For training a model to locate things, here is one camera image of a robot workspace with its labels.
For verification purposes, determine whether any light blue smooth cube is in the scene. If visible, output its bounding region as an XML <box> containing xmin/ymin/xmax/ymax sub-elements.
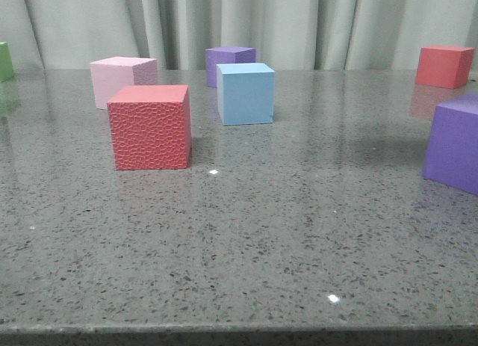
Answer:
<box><xmin>217</xmin><ymin>63</ymin><xmax>276</xmax><ymax>126</ymax></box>

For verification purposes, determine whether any red textured foam cube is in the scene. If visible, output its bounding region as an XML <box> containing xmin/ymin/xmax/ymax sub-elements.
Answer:
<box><xmin>108</xmin><ymin>84</ymin><xmax>192</xmax><ymax>170</ymax></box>

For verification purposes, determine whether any purple foam cube rear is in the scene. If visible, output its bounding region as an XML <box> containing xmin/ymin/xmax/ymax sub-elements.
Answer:
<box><xmin>205</xmin><ymin>46</ymin><xmax>256</xmax><ymax>87</ymax></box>

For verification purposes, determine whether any purple foam cube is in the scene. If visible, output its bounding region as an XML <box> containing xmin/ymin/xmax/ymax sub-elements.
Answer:
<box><xmin>423</xmin><ymin>93</ymin><xmax>477</xmax><ymax>195</ymax></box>
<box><xmin>205</xmin><ymin>46</ymin><xmax>256</xmax><ymax>87</ymax></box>

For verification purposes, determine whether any pink foam cube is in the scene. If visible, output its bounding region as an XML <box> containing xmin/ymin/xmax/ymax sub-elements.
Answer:
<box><xmin>90</xmin><ymin>56</ymin><xmax>158</xmax><ymax>110</ymax></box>

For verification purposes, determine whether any purple foam cube front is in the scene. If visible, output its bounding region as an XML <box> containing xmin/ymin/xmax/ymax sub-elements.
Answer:
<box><xmin>423</xmin><ymin>93</ymin><xmax>477</xmax><ymax>195</ymax></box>

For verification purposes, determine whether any red foam cube rear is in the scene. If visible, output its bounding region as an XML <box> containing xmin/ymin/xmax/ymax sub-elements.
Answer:
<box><xmin>415</xmin><ymin>45</ymin><xmax>475</xmax><ymax>89</ymax></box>

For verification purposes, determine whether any grey pleated curtain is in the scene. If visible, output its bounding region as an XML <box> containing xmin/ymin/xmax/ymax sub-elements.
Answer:
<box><xmin>1</xmin><ymin>0</ymin><xmax>477</xmax><ymax>70</ymax></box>

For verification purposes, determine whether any green foam cube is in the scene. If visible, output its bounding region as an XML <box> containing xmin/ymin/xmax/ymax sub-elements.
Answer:
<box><xmin>0</xmin><ymin>42</ymin><xmax>14</xmax><ymax>82</ymax></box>

